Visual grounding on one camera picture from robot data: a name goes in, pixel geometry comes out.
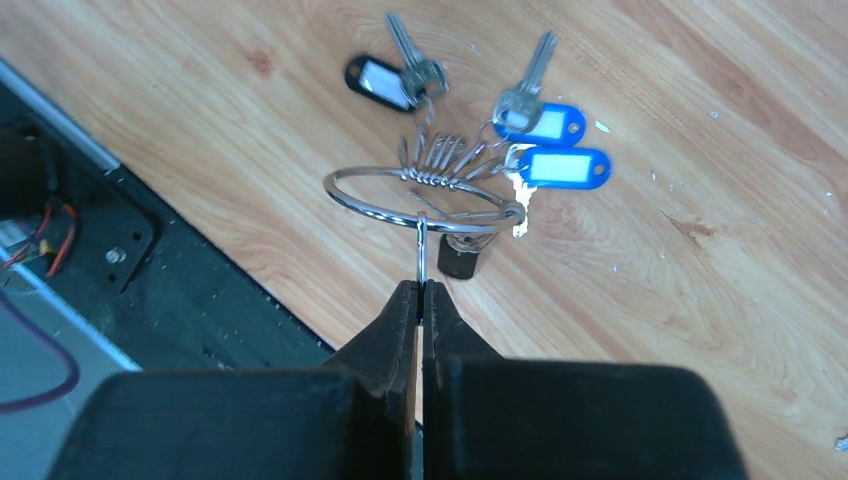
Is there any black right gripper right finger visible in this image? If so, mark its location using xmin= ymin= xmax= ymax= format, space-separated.
xmin=421 ymin=281 xmax=748 ymax=479

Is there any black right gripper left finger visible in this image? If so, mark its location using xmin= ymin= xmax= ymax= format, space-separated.
xmin=48 ymin=281 xmax=420 ymax=479

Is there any large metal keyring with keys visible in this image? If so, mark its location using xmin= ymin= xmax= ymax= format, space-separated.
xmin=323 ymin=12 xmax=612 ymax=283

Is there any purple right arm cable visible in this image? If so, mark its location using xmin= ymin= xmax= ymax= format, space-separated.
xmin=0 ymin=291 xmax=81 ymax=417

